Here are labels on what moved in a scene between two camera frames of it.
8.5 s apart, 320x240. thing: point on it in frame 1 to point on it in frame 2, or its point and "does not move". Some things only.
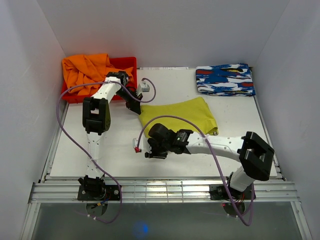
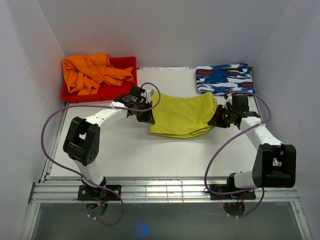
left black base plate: x=112 y=193 does not move
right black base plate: x=219 y=192 does not move
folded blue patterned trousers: x=233 y=80 does not move
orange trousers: x=88 y=68 does not move
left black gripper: x=135 y=106 to x=147 y=118
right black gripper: x=154 y=154 to x=216 y=120
